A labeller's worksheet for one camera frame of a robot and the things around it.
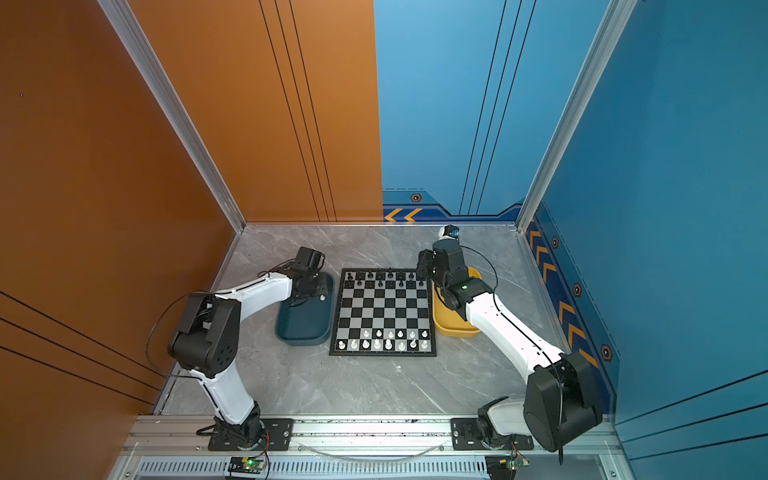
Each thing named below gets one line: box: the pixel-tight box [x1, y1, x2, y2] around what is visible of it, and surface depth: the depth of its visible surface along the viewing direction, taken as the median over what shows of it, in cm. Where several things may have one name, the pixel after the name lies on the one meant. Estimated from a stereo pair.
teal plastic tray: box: [275, 272, 335, 346], surface depth 91 cm
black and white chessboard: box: [329, 268, 437, 357], surface depth 94 cm
